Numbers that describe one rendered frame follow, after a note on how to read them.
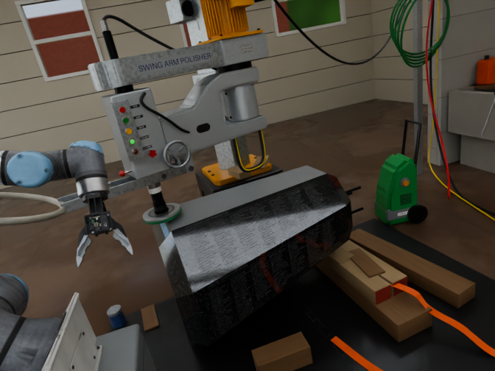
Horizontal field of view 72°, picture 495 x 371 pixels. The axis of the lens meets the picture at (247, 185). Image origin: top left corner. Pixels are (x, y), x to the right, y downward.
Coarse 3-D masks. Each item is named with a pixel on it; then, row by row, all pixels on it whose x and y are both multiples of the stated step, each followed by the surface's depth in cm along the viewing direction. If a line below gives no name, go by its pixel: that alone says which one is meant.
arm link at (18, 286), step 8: (0, 280) 99; (8, 280) 102; (16, 280) 106; (0, 288) 97; (8, 288) 99; (16, 288) 102; (24, 288) 106; (8, 296) 96; (16, 296) 99; (24, 296) 104; (16, 304) 97; (24, 304) 103; (16, 312) 96
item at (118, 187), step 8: (184, 168) 187; (192, 168) 186; (128, 176) 183; (152, 176) 178; (160, 176) 181; (168, 176) 183; (112, 184) 178; (120, 184) 181; (128, 184) 172; (136, 184) 174; (144, 184) 177; (112, 192) 168; (120, 192) 170; (64, 200) 167; (72, 200) 159; (80, 200) 161; (72, 208) 160
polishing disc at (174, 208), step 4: (168, 204) 199; (172, 204) 198; (176, 204) 197; (152, 208) 197; (172, 208) 191; (176, 208) 190; (148, 212) 193; (152, 212) 192; (168, 212) 188; (172, 212) 186; (176, 212) 186; (144, 216) 188; (148, 216) 187; (152, 216) 186; (156, 216) 185; (160, 216) 184; (164, 216) 183; (168, 216) 183; (144, 220) 186; (148, 220) 183; (152, 220) 182; (156, 220) 182; (160, 220) 182
